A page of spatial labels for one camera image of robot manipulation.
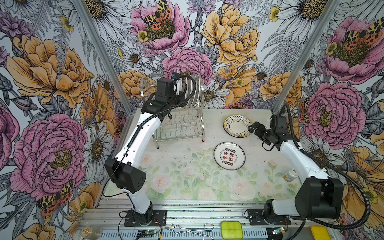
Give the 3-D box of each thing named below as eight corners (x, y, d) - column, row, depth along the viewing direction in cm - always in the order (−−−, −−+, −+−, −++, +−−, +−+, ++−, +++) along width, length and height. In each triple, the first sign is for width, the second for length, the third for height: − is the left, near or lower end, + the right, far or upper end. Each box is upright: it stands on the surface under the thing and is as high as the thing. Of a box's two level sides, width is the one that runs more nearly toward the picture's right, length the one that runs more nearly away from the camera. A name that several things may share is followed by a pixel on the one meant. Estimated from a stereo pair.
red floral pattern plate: (215, 170, 92) (215, 168, 91) (212, 143, 105) (213, 141, 103) (247, 170, 93) (248, 168, 91) (241, 143, 105) (242, 141, 104)
